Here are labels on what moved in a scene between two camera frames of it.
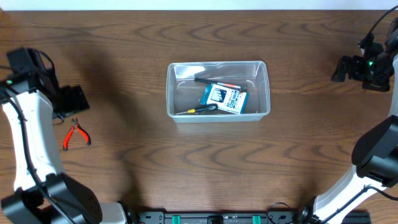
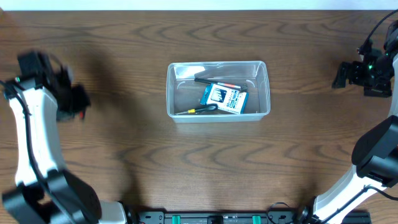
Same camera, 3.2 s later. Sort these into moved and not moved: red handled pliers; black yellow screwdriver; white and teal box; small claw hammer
Moved: red handled pliers
Not moved: black yellow screwdriver; small claw hammer; white and teal box
